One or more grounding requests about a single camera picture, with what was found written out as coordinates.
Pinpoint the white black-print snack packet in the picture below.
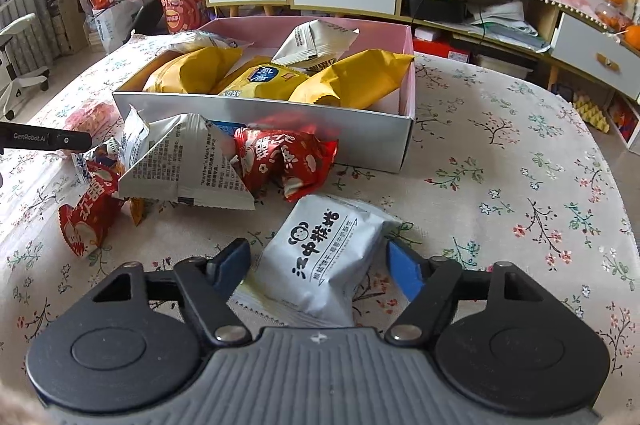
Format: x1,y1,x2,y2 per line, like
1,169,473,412
235,194,403,328

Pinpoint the wooden low sideboard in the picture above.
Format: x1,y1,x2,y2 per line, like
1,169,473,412
400,0,640,106

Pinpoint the yellow egg tray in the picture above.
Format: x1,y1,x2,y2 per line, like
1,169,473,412
572,90,611,133

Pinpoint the clear storage box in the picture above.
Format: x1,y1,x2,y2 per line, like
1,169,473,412
475,52,531,78

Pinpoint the white shopping bag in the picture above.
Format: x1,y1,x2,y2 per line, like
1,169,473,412
90,0,143,53

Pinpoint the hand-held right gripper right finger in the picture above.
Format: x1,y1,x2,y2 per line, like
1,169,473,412
385,240,561,347

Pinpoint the orange cracker packet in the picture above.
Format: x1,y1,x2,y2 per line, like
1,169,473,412
129,196,149,227

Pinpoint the pink silver cardboard box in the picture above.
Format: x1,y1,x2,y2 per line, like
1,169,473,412
111,17,417,173

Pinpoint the yellow blue snack packet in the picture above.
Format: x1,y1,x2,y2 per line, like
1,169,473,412
216,55,310,102

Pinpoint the white printed carton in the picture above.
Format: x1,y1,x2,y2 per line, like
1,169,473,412
607,97,640,146

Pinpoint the white sideboard drawer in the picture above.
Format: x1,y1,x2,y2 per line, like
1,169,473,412
550,12,640,100

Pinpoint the clear jar of small oranges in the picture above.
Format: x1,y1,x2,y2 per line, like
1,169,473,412
596,2,628,30

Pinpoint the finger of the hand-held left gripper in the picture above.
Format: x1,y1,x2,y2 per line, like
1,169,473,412
0,121,94,152

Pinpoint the translucent white snack packet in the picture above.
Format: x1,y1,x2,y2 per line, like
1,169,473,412
131,30,251,56

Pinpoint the stack of papers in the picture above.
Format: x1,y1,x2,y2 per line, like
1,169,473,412
467,0,548,50

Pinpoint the pink snack packet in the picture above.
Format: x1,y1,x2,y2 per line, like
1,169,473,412
64,101,125,136

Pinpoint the red carton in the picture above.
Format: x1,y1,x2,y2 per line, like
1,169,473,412
414,27,473,63

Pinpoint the white grey-print snack packet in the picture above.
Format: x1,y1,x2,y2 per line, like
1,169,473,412
271,19,361,73
116,111,257,210

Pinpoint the grey office chair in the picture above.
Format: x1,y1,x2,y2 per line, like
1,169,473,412
0,12,51,120

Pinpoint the red snack packet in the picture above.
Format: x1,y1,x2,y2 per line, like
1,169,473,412
58,162,126,258
232,115,340,203

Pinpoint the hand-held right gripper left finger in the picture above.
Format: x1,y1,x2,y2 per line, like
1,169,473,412
75,239,252,347

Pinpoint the large yellow snack packet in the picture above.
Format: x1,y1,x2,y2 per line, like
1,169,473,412
289,49,416,110
142,46,244,94

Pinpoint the red printed gift bag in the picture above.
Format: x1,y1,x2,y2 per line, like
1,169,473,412
156,0,211,36

